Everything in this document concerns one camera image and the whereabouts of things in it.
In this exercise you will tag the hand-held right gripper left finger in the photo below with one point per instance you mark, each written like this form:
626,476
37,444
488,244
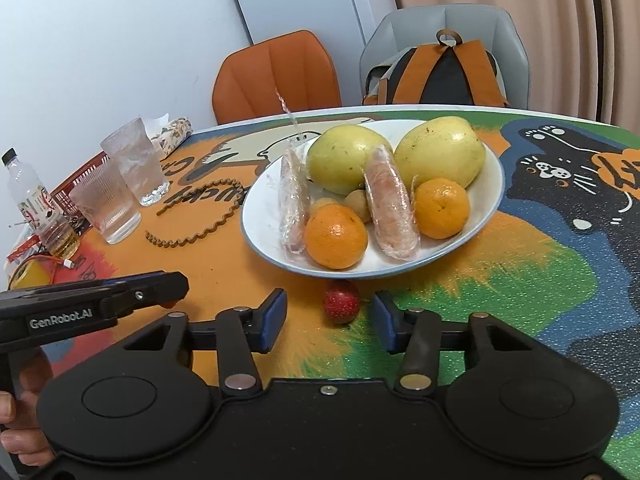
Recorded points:
272,320

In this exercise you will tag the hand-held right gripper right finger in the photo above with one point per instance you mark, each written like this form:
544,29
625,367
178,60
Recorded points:
384,322

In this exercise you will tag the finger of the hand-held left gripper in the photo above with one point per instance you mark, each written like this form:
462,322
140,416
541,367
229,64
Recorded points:
150,292
75,285

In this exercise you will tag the red lychee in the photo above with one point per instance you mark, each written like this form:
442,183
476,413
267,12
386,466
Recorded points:
341,302

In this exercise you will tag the large orange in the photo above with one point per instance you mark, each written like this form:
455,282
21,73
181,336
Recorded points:
336,242

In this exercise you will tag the plastic sausage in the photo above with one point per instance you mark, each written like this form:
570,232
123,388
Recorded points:
295,200
392,205

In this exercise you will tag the small orange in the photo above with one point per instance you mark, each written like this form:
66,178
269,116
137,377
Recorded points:
442,207

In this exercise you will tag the white plate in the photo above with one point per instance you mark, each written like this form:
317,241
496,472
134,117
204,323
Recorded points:
482,200

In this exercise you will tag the person's left hand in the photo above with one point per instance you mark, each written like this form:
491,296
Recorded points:
20,435

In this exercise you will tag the short ribbed drinking glass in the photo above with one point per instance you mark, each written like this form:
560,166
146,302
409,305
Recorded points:
107,205

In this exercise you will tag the clear plastic bottle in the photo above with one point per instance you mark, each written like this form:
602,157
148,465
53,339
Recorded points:
30,195

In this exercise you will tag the red plastic basket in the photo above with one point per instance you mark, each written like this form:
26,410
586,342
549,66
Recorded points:
75,180

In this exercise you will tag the cat print tablecloth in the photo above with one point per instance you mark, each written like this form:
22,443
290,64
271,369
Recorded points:
500,285

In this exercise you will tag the tall textured drinking glass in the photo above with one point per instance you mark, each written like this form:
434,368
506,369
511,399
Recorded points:
137,165

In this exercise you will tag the patterned pouch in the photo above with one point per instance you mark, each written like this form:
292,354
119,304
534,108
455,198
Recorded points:
172,132

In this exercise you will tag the spotted yellow pear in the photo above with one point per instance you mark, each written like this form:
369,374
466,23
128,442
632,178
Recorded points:
345,160

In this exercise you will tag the orange chair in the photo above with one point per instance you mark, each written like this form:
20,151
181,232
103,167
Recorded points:
275,75

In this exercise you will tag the orange and black backpack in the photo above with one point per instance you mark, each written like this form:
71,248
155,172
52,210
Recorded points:
440,75

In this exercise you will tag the grey chair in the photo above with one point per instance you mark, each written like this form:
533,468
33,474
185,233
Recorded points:
450,20

